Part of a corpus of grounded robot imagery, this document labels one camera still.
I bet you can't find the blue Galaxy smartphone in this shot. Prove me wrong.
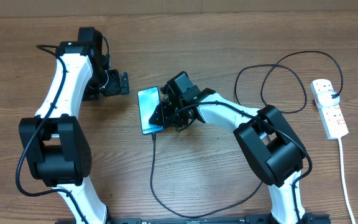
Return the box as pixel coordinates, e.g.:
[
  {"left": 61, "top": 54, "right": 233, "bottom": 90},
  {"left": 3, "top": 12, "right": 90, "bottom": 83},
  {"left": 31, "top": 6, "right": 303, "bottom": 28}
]
[{"left": 137, "top": 86, "right": 164, "bottom": 135}]

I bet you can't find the black USB charging cable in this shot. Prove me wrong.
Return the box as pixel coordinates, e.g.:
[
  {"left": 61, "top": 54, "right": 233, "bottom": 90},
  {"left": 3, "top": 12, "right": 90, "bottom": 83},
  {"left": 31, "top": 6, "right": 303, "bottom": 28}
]
[{"left": 149, "top": 50, "right": 344, "bottom": 219}]

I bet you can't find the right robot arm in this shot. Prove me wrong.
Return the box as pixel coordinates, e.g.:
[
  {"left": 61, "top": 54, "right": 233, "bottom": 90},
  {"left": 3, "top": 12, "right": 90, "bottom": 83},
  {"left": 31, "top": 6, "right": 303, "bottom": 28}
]
[{"left": 141, "top": 72, "right": 313, "bottom": 223}]

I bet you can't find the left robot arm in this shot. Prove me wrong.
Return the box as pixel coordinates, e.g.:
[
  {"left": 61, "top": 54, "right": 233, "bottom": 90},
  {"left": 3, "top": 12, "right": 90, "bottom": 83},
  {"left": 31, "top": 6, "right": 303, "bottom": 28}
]
[{"left": 15, "top": 27, "right": 130, "bottom": 223}]

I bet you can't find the white charger plug adapter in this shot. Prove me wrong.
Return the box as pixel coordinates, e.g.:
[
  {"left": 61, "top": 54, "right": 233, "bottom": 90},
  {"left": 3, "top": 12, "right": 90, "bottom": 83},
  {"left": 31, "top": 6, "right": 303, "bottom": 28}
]
[{"left": 315, "top": 91, "right": 340, "bottom": 108}]

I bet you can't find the white power strip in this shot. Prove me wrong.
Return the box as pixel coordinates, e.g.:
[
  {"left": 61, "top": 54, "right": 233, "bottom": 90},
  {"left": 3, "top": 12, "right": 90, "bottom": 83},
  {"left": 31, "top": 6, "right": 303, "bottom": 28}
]
[{"left": 310, "top": 79, "right": 349, "bottom": 139}]

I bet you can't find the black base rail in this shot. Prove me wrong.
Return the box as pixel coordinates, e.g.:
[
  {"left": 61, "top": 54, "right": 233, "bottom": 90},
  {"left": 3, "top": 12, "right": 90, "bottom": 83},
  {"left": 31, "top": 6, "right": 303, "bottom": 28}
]
[{"left": 54, "top": 213, "right": 332, "bottom": 224}]

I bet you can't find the white power strip cord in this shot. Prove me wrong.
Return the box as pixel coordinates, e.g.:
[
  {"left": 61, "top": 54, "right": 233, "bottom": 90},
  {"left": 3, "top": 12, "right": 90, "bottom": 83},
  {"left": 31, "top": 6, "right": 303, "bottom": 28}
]
[{"left": 337, "top": 138, "right": 357, "bottom": 224}]

